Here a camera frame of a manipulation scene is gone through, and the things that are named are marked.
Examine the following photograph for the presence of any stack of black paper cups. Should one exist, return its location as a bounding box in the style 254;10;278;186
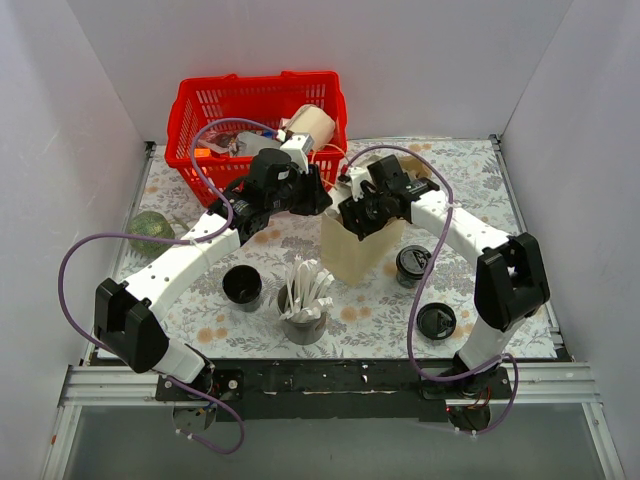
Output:
222;265;262;312

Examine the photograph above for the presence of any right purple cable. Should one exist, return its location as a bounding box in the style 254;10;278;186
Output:
339;144;521;435

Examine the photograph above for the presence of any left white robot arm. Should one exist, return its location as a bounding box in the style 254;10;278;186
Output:
94;148;331;400

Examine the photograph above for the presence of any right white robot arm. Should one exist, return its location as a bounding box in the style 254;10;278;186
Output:
338;155;550;398

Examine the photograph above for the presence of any beige paper roll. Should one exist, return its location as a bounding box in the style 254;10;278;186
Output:
279;104;336;151

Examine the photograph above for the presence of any cardboard cup carrier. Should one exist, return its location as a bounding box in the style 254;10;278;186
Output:
398;155;432;179

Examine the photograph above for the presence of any clear snack packet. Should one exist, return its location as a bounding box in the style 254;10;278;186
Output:
196;130;238;156

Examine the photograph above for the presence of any grey plastic pouch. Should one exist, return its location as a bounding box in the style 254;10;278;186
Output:
234;131;280;157

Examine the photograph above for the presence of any red plastic shopping basket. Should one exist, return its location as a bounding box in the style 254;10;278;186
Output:
165;70;348;207

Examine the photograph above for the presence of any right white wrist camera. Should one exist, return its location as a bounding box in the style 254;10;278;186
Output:
336;167;372;201

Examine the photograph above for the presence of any grey cup of straws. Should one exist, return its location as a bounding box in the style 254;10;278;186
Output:
277;257;334;346

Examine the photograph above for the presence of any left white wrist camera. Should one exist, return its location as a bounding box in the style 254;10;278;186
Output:
275;129;314;173

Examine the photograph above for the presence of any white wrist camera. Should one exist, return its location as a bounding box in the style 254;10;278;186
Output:
275;129;314;173
336;167;372;201

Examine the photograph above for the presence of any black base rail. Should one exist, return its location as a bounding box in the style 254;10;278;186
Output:
154;355;521;422

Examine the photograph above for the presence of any kraft paper bag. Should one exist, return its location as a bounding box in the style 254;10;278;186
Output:
309;142;407;287

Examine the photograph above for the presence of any floral table mat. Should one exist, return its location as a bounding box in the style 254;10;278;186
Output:
137;138;557;360

